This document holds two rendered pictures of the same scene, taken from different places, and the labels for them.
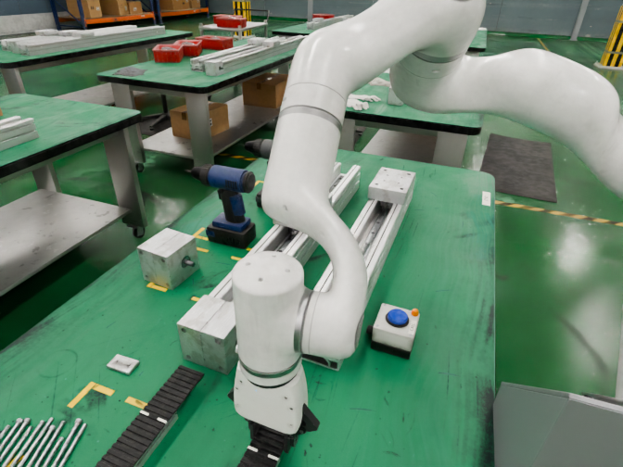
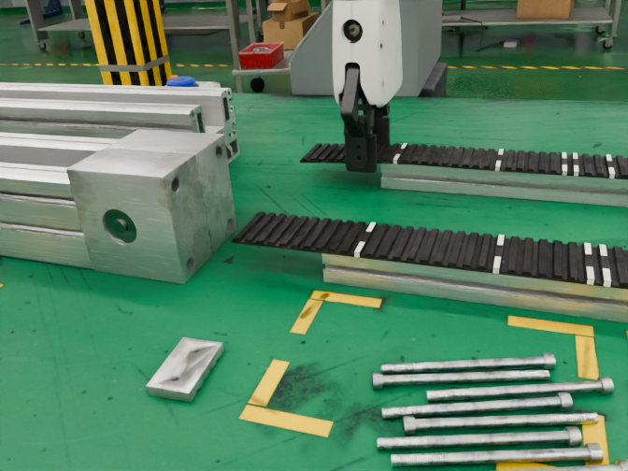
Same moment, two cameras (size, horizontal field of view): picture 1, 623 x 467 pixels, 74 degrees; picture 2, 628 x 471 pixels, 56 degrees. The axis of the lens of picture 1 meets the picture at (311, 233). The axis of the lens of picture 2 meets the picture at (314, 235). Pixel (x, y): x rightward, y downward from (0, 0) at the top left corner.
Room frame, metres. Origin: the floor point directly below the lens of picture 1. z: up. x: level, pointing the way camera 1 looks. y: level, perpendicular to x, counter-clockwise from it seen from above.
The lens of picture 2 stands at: (0.44, 0.65, 1.03)
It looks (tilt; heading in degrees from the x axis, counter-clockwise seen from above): 28 degrees down; 271
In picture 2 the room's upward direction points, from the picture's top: 4 degrees counter-clockwise
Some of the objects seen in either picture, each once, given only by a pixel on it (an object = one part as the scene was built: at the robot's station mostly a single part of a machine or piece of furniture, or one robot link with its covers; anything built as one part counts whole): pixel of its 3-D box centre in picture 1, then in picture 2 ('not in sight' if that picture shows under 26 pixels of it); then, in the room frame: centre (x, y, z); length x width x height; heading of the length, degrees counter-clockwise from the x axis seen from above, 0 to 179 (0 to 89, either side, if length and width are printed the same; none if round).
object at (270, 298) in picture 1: (272, 310); not in sight; (0.39, 0.04, 1.07); 0.09 x 0.08 x 0.13; 77
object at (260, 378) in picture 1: (269, 355); not in sight; (0.39, 0.05, 0.99); 0.09 x 0.08 x 0.03; 69
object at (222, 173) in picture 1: (220, 203); not in sight; (1.00, 0.25, 0.89); 0.20 x 0.08 x 0.22; 71
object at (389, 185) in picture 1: (391, 189); not in sight; (1.17, -0.24, 0.87); 0.16 x 0.11 x 0.07; 159
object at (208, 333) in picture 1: (221, 334); (166, 196); (0.58, 0.17, 0.83); 0.12 x 0.09 x 0.10; 69
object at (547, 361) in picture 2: (67, 456); (466, 364); (0.36, 0.36, 0.78); 0.11 x 0.01 x 0.01; 178
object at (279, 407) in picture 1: (272, 385); (365, 40); (0.39, 0.05, 0.93); 0.10 x 0.07 x 0.11; 69
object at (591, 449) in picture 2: (21, 452); (494, 457); (0.36, 0.44, 0.78); 0.11 x 0.01 x 0.01; 177
